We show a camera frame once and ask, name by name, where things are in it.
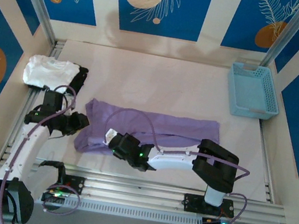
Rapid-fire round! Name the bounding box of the aluminium side rail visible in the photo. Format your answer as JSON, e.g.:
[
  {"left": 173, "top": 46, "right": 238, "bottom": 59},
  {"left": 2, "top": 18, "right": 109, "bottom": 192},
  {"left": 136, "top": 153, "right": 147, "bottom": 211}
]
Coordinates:
[
  {"left": 0, "top": 33, "right": 67, "bottom": 169},
  {"left": 245, "top": 119, "right": 289, "bottom": 204}
]

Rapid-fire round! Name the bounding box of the aluminium frame rail with arm bases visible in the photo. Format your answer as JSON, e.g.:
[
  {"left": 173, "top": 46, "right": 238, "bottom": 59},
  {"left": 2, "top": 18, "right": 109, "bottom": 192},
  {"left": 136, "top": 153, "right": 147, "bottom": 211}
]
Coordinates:
[{"left": 0, "top": 153, "right": 293, "bottom": 224}]

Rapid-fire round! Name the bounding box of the white slotted cable duct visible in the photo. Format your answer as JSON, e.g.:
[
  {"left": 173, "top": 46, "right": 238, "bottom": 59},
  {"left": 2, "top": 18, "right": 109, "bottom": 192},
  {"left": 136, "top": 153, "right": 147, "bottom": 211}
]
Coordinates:
[{"left": 31, "top": 186, "right": 204, "bottom": 224}]

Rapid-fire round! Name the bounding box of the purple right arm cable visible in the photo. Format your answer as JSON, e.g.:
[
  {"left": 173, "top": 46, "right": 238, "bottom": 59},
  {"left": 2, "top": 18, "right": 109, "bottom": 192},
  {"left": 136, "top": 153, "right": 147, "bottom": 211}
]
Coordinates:
[{"left": 89, "top": 104, "right": 261, "bottom": 224}]

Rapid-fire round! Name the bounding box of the left controller board green light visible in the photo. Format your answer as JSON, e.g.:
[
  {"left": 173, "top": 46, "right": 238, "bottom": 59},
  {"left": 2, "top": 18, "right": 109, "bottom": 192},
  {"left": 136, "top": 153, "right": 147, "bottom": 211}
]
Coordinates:
[{"left": 41, "top": 183, "right": 71, "bottom": 207}]

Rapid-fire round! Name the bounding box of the white folded t-shirt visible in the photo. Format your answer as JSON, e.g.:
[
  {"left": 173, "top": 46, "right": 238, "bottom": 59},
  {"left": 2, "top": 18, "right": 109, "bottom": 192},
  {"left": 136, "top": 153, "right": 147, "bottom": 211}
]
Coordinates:
[{"left": 20, "top": 52, "right": 81, "bottom": 97}]

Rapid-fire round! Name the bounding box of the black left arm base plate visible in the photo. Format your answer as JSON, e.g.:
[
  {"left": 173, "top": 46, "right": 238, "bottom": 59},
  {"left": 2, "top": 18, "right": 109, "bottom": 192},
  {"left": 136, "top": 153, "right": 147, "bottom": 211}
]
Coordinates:
[{"left": 62, "top": 174, "right": 86, "bottom": 195}]

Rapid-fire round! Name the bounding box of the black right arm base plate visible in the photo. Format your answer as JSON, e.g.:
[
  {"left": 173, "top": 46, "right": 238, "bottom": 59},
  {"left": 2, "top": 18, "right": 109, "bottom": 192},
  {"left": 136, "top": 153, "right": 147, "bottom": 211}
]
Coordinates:
[{"left": 181, "top": 192, "right": 236, "bottom": 220}]

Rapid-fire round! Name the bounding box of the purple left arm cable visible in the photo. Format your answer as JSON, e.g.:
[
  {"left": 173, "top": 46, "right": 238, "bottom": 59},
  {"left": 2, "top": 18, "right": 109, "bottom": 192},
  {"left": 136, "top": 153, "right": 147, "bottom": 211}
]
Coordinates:
[{"left": 0, "top": 77, "right": 101, "bottom": 224}]

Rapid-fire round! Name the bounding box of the light blue plastic basket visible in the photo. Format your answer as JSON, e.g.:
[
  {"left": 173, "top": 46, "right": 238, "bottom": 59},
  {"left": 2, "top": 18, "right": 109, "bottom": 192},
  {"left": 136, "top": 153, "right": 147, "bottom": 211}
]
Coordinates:
[{"left": 221, "top": 61, "right": 287, "bottom": 123}]

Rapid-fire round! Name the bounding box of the purple t-shirt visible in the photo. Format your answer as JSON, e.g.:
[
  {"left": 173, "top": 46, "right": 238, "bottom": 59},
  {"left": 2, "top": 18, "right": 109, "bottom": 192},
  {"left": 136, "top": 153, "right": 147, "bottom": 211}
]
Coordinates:
[{"left": 72, "top": 95, "right": 224, "bottom": 176}]

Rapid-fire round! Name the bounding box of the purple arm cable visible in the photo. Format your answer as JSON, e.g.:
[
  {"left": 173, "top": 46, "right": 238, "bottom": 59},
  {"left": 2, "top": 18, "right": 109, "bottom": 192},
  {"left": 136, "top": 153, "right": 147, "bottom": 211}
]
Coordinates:
[
  {"left": 0, "top": 77, "right": 101, "bottom": 224},
  {"left": 89, "top": 104, "right": 261, "bottom": 224}
]

